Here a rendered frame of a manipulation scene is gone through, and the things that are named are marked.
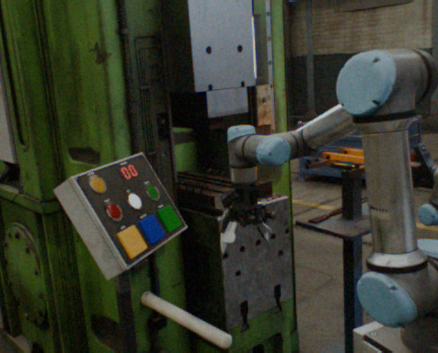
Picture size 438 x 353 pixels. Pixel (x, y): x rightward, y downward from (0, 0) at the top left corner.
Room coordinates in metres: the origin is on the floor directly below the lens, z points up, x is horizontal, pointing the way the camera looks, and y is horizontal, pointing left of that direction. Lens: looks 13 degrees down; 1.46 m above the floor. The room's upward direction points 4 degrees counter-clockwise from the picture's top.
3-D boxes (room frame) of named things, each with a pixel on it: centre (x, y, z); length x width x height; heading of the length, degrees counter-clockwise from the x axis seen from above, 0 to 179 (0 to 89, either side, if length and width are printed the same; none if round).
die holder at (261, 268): (2.05, 0.06, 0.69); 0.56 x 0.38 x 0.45; 41
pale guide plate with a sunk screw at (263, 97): (2.15, -0.20, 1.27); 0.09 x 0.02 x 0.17; 131
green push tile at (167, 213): (1.46, 0.17, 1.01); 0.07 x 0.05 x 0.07; 156
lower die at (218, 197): (2.01, 0.09, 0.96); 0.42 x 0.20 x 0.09; 41
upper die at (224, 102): (2.01, 0.09, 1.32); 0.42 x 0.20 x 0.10; 41
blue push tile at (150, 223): (1.37, 0.21, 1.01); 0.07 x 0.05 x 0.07; 156
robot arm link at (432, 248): (1.01, -0.45, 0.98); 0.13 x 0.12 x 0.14; 125
